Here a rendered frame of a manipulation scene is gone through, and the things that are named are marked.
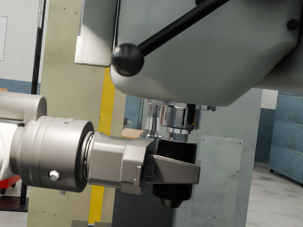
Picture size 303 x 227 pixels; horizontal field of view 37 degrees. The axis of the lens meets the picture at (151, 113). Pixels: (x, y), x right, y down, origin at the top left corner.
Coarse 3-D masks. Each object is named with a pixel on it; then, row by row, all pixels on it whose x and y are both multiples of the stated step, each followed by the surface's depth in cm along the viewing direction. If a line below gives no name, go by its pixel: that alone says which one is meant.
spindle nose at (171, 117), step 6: (162, 108) 53; (168, 108) 52; (174, 108) 51; (180, 108) 51; (162, 114) 53; (168, 114) 52; (174, 114) 51; (180, 114) 51; (186, 114) 51; (198, 114) 52; (162, 120) 53; (168, 120) 52; (174, 120) 51; (180, 120) 51; (186, 120) 51; (198, 120) 52; (168, 126) 52; (174, 126) 51; (180, 126) 51; (198, 126) 53
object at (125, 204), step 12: (120, 192) 88; (144, 192) 88; (120, 204) 88; (132, 204) 88; (144, 204) 89; (156, 204) 89; (120, 216) 89; (132, 216) 89; (144, 216) 89; (156, 216) 89; (168, 216) 89
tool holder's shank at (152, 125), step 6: (150, 108) 93; (156, 108) 92; (150, 114) 93; (156, 114) 93; (150, 120) 93; (156, 120) 93; (150, 126) 92; (156, 126) 93; (150, 132) 93; (156, 132) 93
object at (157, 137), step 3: (144, 132) 95; (141, 135) 93; (144, 135) 92; (147, 135) 92; (150, 135) 92; (153, 135) 92; (156, 135) 93; (159, 135) 93; (153, 138) 92; (156, 138) 92; (159, 138) 92
